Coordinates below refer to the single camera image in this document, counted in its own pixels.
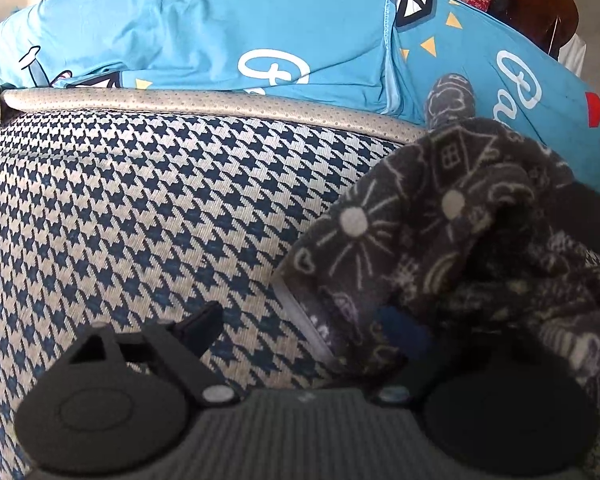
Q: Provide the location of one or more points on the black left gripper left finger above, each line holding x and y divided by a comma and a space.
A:
176, 352

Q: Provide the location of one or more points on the grey patterned fleece garment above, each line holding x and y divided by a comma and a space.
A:
453, 229

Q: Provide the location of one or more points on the houndstooth sofa cushion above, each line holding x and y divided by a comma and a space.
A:
112, 219

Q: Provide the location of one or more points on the white tablecloth table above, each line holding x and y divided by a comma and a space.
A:
572, 54

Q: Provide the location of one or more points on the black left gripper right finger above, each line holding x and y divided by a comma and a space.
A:
410, 376

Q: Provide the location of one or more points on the blue cartoon print pillow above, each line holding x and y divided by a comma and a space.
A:
378, 56

